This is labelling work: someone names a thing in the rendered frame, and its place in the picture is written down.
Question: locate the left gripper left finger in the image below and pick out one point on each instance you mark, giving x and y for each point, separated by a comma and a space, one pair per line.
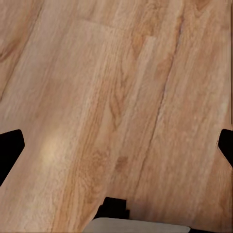
11, 146

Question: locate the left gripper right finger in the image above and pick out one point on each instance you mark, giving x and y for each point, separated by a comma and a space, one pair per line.
225, 144

